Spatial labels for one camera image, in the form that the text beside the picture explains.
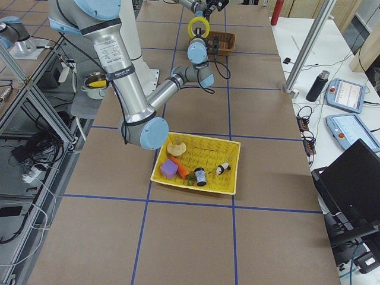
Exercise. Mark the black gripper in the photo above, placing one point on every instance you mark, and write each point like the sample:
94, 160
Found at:
198, 31
209, 9

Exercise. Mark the yellow tape roll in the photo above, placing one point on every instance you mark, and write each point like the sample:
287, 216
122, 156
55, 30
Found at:
198, 19

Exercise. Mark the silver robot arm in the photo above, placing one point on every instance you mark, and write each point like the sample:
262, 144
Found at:
99, 22
202, 8

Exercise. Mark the brown wicker basket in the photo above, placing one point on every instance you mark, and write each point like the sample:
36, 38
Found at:
227, 44

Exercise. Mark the yellow woven basket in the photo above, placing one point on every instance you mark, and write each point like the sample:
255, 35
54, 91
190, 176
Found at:
205, 152

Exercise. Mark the red bottle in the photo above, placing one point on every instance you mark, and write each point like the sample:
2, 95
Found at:
276, 12

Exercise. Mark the toy croissant bread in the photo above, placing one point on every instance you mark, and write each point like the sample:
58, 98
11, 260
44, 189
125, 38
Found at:
176, 149

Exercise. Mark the black water bottle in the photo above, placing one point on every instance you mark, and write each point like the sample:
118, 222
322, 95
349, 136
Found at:
318, 86

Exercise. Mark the panda plush toy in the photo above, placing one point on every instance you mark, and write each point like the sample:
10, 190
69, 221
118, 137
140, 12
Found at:
220, 169

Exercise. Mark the small dark jar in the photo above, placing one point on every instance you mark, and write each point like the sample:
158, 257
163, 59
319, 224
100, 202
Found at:
200, 176

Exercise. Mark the purple foam block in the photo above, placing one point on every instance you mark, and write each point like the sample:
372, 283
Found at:
169, 169

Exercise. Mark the orange toy carrot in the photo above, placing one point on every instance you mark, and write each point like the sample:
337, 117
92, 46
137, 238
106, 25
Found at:
182, 170

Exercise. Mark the upper teach pendant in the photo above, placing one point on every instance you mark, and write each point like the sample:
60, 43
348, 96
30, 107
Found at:
345, 95

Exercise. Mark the teach pendant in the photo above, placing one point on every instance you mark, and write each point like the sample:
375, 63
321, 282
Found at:
345, 95
346, 129

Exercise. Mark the lower teach pendant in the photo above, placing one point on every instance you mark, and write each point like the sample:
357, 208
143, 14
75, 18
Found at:
346, 129

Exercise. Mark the black laptop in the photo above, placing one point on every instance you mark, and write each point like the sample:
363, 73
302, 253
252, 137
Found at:
349, 187

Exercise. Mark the aluminium frame post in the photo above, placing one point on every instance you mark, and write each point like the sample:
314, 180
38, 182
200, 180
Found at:
315, 29

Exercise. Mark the aluminium side frame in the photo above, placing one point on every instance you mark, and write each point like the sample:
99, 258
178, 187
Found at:
37, 141

